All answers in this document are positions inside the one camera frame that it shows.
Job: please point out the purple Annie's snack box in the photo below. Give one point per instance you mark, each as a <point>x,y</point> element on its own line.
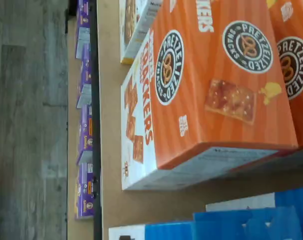
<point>86,67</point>
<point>85,195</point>
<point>83,15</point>
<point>86,130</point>

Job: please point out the white Simple Mills bar box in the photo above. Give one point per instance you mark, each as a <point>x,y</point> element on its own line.
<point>131,25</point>

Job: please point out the blue white pretzel crackers box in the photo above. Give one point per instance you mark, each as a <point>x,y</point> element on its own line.
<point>294,200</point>
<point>166,232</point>

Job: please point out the tan fibreboard shelf board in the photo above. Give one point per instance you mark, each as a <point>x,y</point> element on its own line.
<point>71,125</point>
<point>111,100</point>

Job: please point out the orange pretzel crackers box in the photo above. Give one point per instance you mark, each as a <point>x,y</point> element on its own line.
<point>191,112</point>
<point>299,62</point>

